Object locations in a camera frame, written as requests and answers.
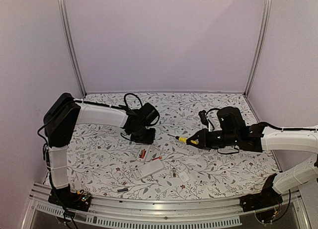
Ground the aluminium frame post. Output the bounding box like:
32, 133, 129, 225
243, 0, 272, 98
57, 0, 87, 96

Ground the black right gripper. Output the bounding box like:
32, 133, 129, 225
186, 129, 238, 151

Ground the floral patterned table mat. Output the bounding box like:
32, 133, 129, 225
67, 93, 279, 200

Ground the right aluminium frame post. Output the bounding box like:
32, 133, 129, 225
243, 0, 272, 98

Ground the white remote control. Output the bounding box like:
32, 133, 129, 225
132, 159, 164, 180

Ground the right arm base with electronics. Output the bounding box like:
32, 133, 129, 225
239, 173, 283, 224

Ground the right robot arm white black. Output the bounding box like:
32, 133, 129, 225
186, 107, 318, 207

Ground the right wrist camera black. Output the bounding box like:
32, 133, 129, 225
198, 110, 215, 132

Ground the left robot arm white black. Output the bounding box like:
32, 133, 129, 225
40, 92, 160, 206

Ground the long white remote with buttons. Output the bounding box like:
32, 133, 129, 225
136, 145, 151, 162

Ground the yellow handled screwdriver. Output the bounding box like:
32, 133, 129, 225
168, 134, 198, 145

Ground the left aluminium frame post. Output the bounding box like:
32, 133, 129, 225
57, 0, 87, 96

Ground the white battery cover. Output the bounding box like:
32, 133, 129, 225
178, 172, 190, 182

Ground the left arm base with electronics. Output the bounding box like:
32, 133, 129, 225
48, 185, 91, 212

